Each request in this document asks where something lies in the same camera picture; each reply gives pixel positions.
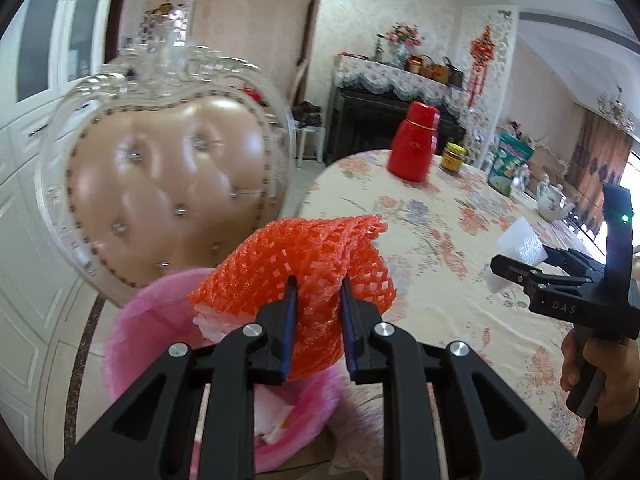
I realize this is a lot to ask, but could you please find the green snack bag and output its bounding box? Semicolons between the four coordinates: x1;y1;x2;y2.
487;132;535;196

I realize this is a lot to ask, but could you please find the ornate white sofa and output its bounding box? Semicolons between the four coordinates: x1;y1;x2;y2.
500;120;571;186

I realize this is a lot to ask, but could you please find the brown curtain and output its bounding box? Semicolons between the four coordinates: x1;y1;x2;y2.
570;110;633;241

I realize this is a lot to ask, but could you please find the flower vase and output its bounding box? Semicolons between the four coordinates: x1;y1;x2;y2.
385;22;426;68

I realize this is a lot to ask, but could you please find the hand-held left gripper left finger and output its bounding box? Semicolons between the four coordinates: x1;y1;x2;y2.
54;275;300;480

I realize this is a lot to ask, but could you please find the red thermos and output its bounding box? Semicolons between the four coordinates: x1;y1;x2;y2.
387;101;442;182

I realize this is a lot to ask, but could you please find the yellow-lid glass jar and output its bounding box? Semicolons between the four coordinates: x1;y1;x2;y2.
441;143;467;176

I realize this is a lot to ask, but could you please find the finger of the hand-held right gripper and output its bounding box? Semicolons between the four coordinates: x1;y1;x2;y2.
542;245;607;279
490;254;590;306

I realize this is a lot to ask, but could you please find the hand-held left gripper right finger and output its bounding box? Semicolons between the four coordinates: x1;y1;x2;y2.
340;277;586;480

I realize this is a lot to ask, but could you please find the white foam sheet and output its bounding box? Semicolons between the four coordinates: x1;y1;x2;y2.
482;217;548;293

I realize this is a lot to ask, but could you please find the dark woven handbag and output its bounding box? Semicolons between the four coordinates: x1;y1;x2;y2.
442;57;465;86

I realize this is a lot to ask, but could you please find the white porcelain teapot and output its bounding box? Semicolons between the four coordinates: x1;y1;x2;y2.
537;180;576;221

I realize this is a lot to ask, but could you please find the cushioned stool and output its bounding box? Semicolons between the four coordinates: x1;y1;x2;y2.
292;125;326;166

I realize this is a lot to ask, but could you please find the chandelier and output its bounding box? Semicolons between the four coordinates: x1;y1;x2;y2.
597;87;637;133

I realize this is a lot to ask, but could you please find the white carved partition screen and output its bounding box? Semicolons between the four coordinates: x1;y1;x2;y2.
142;0;201;56
457;7;518;126

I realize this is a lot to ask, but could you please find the ornate white leather chair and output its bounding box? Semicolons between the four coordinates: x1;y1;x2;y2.
40;45;296;306

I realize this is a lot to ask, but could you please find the black piano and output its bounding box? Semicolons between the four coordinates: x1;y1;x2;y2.
327;85;466;166

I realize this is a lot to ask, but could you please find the pink-lined trash bin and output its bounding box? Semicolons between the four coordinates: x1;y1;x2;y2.
102;267;346;476

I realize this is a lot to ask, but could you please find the red knot wall hanging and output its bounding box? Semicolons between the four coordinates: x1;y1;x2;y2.
467;25;493;108

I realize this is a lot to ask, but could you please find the orange foam fruit net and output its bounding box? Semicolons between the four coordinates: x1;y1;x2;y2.
189;215;398;381

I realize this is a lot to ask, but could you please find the lace piano cover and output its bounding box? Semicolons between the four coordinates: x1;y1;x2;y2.
334;55;466;111

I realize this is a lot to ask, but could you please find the person's right forearm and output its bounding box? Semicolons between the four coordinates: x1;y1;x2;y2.
577;400;640;480

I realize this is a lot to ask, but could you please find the person's right hand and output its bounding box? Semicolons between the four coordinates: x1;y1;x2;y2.
560;330;640;421

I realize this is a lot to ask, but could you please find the white tall cabinet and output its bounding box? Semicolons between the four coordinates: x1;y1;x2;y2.
0;0;116;461

